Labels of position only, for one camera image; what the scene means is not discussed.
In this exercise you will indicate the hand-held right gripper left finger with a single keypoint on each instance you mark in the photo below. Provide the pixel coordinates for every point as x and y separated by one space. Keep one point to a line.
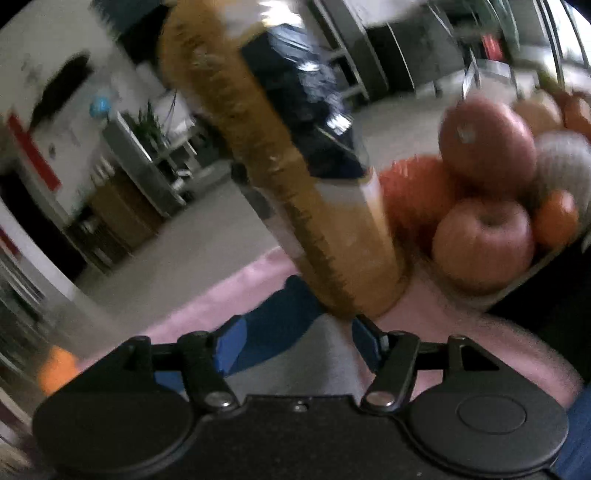
231 346

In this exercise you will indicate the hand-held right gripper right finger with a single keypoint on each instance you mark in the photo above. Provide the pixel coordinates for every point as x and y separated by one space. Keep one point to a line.
367 344

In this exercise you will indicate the grey and blue sweatshirt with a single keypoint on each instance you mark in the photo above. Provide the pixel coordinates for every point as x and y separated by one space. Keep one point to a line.
286 318

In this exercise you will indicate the pink printed blanket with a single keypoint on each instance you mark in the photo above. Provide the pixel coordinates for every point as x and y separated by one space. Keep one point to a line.
508 341

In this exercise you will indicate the large orange fruit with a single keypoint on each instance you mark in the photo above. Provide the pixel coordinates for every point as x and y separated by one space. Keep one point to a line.
415 198

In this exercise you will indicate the pale red apple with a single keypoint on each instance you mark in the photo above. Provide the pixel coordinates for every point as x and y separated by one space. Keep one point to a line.
482 242

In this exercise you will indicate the brown wooden cabinet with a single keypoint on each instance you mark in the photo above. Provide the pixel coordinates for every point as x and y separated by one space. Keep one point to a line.
124 217

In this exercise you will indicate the orange plush toy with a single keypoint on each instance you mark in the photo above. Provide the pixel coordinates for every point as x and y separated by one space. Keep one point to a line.
57 369

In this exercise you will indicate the orange juice bottle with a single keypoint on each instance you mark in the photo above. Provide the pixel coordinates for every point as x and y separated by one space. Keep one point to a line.
286 175

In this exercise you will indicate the tall grey speaker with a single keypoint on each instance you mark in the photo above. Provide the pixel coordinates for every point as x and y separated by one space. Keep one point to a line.
138 166

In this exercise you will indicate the small orange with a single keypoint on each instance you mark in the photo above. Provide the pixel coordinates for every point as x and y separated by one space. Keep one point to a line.
577 110
554 219

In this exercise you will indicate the green potted plant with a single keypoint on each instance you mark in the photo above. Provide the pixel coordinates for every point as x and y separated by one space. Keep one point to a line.
147 127

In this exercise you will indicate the white net wrapped fruit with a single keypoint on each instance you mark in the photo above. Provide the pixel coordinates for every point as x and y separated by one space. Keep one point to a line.
563 170

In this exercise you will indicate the blue globe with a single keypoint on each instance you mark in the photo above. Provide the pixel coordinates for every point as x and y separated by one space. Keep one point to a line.
100 106

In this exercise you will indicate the pale pear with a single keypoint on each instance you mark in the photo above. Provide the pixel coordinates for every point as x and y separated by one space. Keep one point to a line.
538 113

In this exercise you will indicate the door frame with red banners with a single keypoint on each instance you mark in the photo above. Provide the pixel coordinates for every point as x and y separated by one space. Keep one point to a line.
34 150

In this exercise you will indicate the black wall object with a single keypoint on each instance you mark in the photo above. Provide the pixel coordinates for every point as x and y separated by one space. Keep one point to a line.
62 87

